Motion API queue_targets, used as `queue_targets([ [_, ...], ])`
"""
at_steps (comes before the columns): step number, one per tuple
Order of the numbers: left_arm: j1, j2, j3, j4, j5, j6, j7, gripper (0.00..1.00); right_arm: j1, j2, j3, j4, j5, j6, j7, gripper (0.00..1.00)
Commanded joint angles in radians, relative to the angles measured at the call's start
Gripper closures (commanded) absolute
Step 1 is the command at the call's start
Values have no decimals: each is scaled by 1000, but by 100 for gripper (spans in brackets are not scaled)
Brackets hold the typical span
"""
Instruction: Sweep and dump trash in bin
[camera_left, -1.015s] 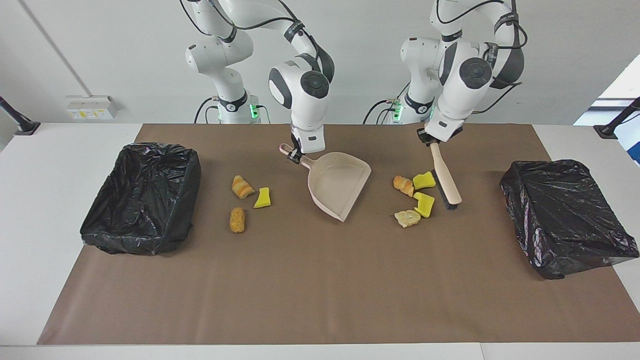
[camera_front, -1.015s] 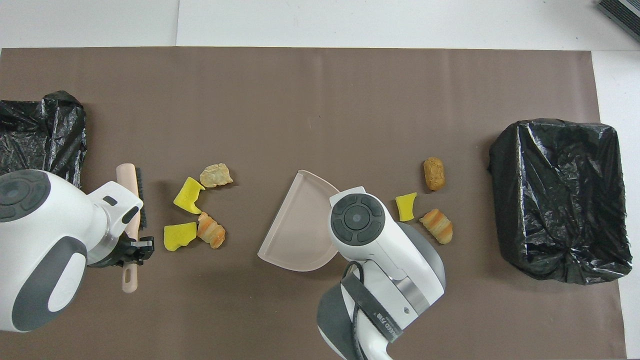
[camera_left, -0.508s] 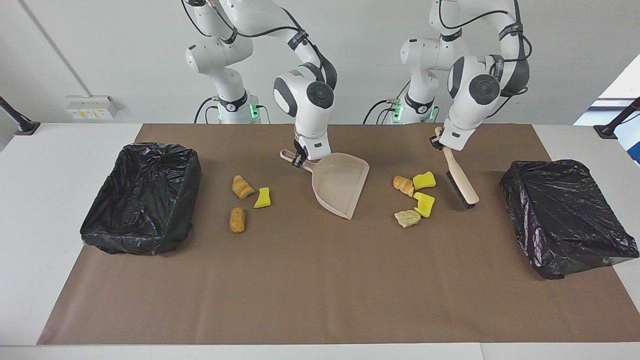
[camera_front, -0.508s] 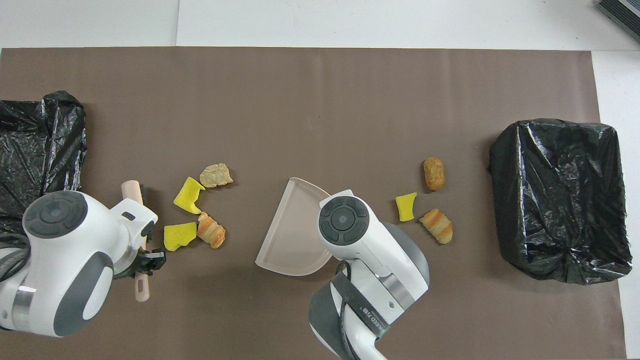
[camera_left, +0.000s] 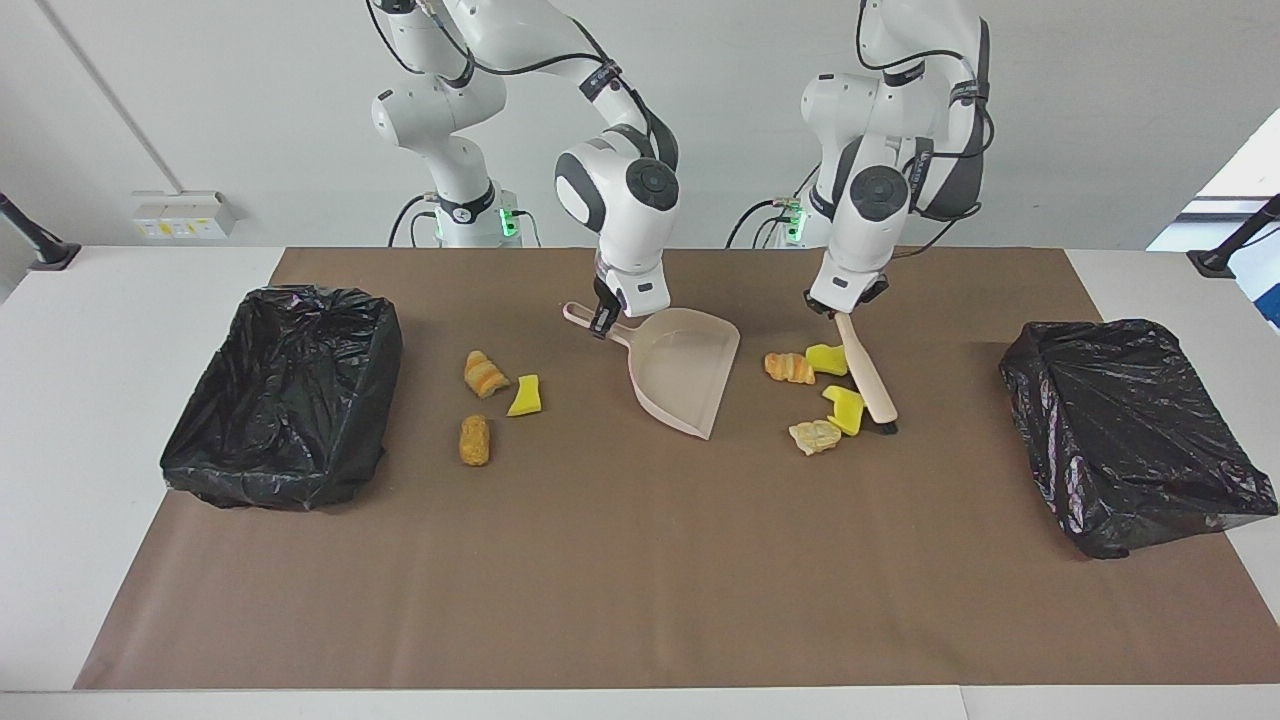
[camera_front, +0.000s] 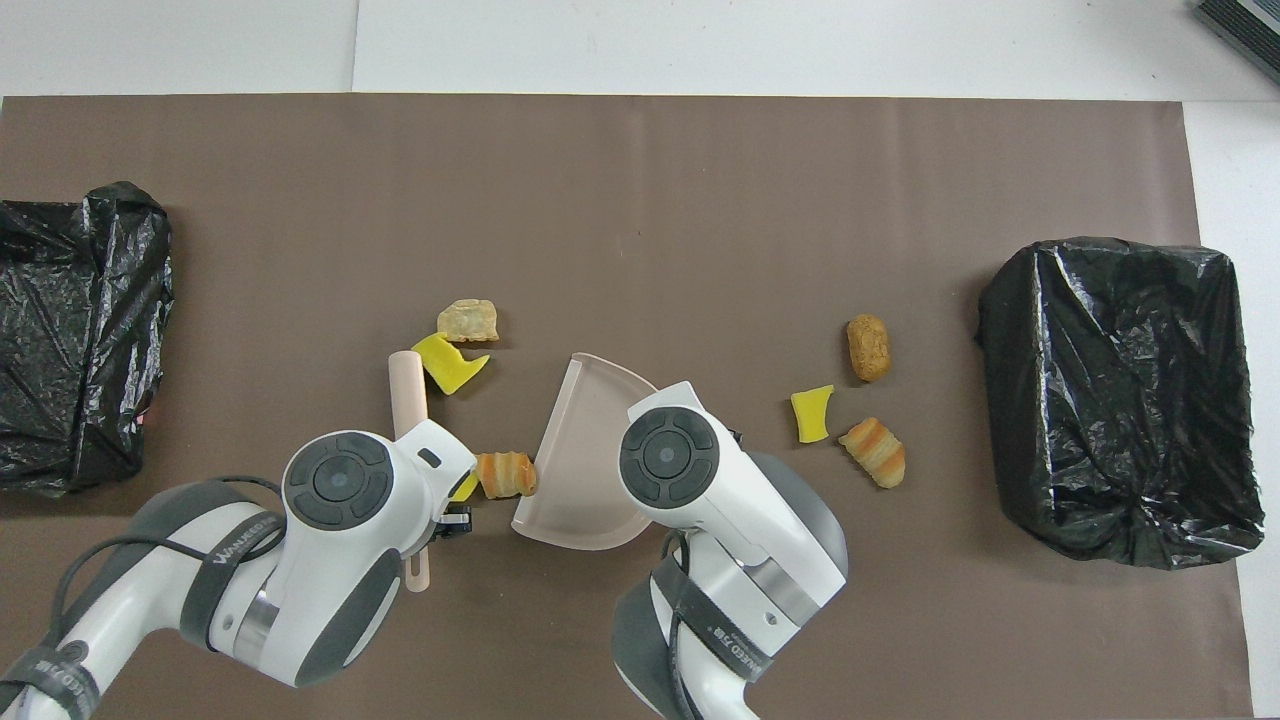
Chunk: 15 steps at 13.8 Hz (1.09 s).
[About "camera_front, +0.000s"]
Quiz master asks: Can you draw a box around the striped bread slice toy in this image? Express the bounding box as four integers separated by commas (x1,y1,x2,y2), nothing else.
476,452,539,500

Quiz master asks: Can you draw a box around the pink plastic dustpan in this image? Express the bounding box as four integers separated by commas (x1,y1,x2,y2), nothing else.
512,352,661,552

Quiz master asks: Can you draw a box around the beige brush with black bristles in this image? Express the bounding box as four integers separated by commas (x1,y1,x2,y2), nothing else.
388,351,433,594

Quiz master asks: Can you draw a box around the notched yellow green sponge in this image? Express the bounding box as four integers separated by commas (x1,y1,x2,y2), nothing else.
412,333,492,396

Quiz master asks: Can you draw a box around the pale bread chunk toy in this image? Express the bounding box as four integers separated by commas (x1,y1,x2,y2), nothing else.
437,298,501,344

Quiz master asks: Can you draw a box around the bin with black trash bag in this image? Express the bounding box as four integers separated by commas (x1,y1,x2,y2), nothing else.
975,236,1266,572
0,181,175,498

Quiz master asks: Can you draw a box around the small yellow sponge piece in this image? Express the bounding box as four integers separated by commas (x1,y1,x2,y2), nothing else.
790,385,836,445

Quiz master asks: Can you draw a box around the brown paper table mat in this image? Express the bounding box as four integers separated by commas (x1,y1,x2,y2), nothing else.
0,94,1256,720

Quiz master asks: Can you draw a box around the striped croissant toy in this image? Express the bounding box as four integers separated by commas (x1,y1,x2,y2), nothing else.
838,417,907,490

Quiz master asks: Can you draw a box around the brown fried nugget toy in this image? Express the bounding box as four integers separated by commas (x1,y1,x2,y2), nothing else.
846,314,892,383

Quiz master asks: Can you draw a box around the dark grey ribbed device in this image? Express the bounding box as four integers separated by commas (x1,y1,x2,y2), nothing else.
1193,0,1280,87

